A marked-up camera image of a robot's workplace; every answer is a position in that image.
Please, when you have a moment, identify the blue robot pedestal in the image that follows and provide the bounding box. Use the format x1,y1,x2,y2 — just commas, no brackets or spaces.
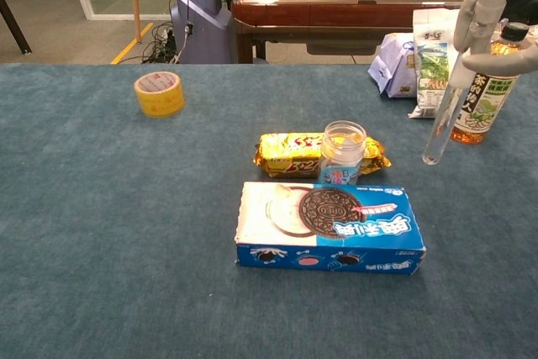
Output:
170,0,235,65

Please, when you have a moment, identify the blue table mat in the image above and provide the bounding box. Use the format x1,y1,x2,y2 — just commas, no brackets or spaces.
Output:
0,63,538,359

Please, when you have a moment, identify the brown mahjong table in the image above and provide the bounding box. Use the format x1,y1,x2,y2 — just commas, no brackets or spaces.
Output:
229,0,505,65

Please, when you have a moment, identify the black slanted table leg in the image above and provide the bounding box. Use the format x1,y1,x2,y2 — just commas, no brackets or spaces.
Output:
0,0,33,56

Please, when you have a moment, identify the clear plastic jar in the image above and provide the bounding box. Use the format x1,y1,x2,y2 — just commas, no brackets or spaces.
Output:
318,120,367,186

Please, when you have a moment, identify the amber tea bottle black cap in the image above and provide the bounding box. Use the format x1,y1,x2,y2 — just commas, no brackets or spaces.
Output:
449,21,530,145

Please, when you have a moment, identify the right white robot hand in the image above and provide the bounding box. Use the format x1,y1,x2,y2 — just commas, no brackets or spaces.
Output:
452,0,538,76

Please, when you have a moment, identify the green white snack bag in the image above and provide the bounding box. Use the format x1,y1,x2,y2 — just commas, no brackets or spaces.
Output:
407,8,466,119

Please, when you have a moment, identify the blue Oreo cookie box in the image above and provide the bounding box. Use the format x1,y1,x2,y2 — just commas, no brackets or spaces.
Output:
234,181,427,276

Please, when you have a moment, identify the black bag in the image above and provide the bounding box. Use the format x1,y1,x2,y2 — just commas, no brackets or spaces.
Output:
504,0,538,28

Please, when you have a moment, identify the pale lilac paper bag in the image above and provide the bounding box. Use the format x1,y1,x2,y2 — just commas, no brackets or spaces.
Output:
367,32,419,99

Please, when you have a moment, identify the golden biscuit packet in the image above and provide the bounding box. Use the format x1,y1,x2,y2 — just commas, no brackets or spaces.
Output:
252,131,393,179

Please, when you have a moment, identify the yellow tape roll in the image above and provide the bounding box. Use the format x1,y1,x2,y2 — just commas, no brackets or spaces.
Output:
134,71,186,119

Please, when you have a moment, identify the black tangled cable bundle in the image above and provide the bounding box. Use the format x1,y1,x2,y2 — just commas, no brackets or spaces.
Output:
142,22,186,65

